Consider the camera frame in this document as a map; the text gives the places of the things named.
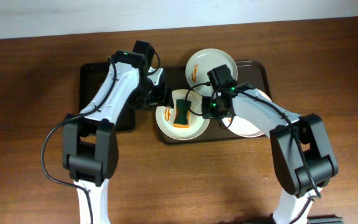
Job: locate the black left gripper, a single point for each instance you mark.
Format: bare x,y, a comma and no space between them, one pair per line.
165,97

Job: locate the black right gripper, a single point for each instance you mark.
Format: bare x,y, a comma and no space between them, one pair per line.
206,109

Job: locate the cream white plate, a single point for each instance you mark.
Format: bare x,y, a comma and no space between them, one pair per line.
165,117

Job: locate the green and orange sponge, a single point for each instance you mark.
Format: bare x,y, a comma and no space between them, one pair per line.
182,114

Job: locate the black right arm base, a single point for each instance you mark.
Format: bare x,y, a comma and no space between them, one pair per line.
312,220

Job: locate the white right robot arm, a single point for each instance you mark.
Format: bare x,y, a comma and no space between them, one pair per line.
303,157

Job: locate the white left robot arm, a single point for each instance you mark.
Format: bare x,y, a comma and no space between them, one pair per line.
90,151

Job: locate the dark brown serving tray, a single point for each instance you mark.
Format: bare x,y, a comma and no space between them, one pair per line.
250,71

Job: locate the black rectangular water tray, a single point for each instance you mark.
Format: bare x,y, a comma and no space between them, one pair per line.
92,76

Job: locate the pinkish white plate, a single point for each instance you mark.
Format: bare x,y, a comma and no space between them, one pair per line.
242,127

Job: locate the pale green plate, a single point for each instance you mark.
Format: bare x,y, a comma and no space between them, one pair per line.
205,60

